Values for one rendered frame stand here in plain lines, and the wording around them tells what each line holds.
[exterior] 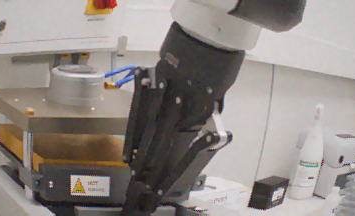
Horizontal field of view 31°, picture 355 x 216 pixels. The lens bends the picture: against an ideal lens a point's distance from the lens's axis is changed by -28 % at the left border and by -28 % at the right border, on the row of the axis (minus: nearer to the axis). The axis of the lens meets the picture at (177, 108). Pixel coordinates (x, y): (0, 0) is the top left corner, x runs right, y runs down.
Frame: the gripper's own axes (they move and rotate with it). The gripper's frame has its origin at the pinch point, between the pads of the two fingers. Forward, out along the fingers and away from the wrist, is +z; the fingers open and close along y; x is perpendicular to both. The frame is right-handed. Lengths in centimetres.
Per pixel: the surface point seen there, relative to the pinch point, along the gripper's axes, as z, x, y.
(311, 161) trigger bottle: 26, 91, -36
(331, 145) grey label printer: 21, 97, -34
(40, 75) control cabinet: 1.5, 2.9, -31.5
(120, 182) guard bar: -0.1, 0.6, -4.4
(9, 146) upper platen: 4.5, -10.4, -17.1
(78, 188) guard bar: 0.8, -5.9, -4.0
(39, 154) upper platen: -0.7, -10.0, -8.4
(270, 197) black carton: 33, 76, -33
